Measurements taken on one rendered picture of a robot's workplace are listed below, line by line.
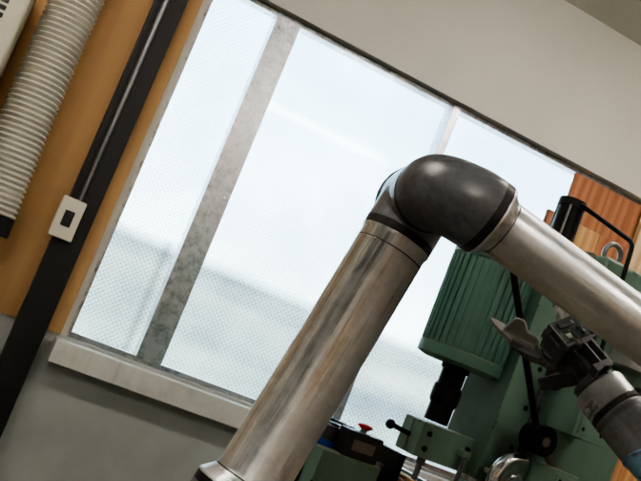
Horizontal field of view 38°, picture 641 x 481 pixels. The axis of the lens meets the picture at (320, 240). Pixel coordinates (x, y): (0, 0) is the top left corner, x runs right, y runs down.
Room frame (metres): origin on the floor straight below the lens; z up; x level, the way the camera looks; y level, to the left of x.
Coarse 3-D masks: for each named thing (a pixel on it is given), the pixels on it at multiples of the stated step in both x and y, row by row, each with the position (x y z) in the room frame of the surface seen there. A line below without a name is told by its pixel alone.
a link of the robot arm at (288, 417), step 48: (384, 192) 1.40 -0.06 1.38; (384, 240) 1.36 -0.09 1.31; (432, 240) 1.38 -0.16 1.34; (336, 288) 1.37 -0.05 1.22; (384, 288) 1.36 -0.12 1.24; (336, 336) 1.35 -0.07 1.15; (288, 384) 1.35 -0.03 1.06; (336, 384) 1.35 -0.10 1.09; (240, 432) 1.37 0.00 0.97; (288, 432) 1.34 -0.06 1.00; (192, 480) 1.37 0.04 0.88; (240, 480) 1.33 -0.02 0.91; (288, 480) 1.36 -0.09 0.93
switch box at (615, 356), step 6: (612, 348) 1.89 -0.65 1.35; (612, 354) 1.89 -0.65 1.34; (618, 354) 1.87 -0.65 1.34; (612, 360) 1.88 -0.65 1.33; (618, 360) 1.87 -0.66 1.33; (624, 360) 1.85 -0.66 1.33; (630, 360) 1.84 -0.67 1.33; (624, 366) 1.86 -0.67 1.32; (630, 366) 1.84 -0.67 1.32; (636, 366) 1.85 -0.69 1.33; (636, 372) 1.88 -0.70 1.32
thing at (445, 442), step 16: (400, 432) 1.88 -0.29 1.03; (416, 432) 1.83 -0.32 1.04; (432, 432) 1.83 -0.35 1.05; (448, 432) 1.85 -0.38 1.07; (400, 448) 1.87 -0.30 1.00; (416, 448) 1.82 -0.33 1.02; (432, 448) 1.84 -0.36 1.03; (448, 448) 1.86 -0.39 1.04; (464, 448) 1.87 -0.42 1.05; (448, 464) 1.86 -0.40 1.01
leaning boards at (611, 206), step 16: (576, 176) 3.41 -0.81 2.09; (576, 192) 3.42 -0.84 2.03; (592, 192) 3.44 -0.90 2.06; (608, 192) 3.46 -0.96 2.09; (592, 208) 3.45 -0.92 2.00; (608, 208) 3.47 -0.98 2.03; (624, 208) 3.49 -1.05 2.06; (640, 208) 3.51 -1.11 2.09; (592, 224) 3.45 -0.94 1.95; (624, 224) 3.49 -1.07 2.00; (640, 224) 3.48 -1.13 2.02; (576, 240) 3.37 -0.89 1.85; (592, 240) 3.39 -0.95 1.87; (608, 240) 3.45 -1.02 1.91; (624, 240) 3.50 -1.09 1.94; (640, 240) 3.48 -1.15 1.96; (608, 256) 3.45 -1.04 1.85; (624, 256) 3.48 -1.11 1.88; (640, 256) 3.48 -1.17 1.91; (640, 272) 3.49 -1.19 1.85; (624, 480) 3.50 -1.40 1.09
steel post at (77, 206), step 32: (160, 0) 2.85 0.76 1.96; (160, 32) 2.86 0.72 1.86; (128, 64) 2.85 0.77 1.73; (160, 64) 2.88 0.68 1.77; (128, 96) 2.86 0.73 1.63; (128, 128) 2.87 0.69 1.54; (96, 160) 2.84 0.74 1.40; (96, 192) 2.87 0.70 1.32; (64, 224) 2.82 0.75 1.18; (64, 256) 2.86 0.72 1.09; (32, 288) 2.85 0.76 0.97; (64, 288) 2.88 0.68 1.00; (32, 320) 2.86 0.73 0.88; (32, 352) 2.87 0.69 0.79; (0, 384) 2.86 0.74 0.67; (0, 416) 2.87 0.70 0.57
